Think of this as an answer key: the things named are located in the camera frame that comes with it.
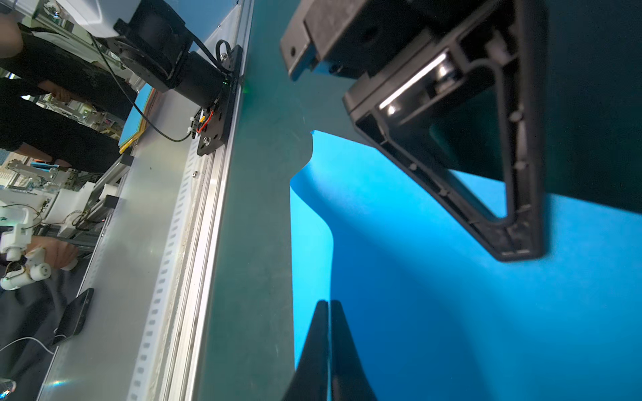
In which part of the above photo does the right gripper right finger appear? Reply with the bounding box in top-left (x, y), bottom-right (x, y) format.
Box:
top-left (330, 300), bottom-right (377, 400)

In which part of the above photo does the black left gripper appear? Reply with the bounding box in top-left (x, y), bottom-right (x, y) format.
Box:
top-left (280, 1), bottom-right (547, 262)

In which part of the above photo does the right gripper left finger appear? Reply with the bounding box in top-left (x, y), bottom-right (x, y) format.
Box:
top-left (283, 301), bottom-right (329, 401)

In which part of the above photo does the blue square paper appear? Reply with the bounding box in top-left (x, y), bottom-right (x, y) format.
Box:
top-left (290, 131), bottom-right (641, 400)

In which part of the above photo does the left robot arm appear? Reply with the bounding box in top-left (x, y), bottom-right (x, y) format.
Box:
top-left (63, 1), bottom-right (548, 262)

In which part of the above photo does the black smartphone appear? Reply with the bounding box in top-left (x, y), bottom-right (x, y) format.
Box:
top-left (53, 288), bottom-right (95, 346)

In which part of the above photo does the teal paper sheet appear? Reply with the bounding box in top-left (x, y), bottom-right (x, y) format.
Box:
top-left (118, 84), bottom-right (153, 154)

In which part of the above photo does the person in black clothes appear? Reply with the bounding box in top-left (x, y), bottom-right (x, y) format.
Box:
top-left (0, 12), bottom-right (139, 174)

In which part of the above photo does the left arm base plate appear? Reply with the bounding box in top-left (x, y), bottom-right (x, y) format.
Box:
top-left (192, 39), bottom-right (243, 156)

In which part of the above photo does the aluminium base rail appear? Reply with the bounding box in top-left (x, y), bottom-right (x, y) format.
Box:
top-left (37, 0), bottom-right (257, 401)

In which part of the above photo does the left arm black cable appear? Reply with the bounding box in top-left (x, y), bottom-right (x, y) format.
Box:
top-left (89, 34), bottom-right (194, 144)

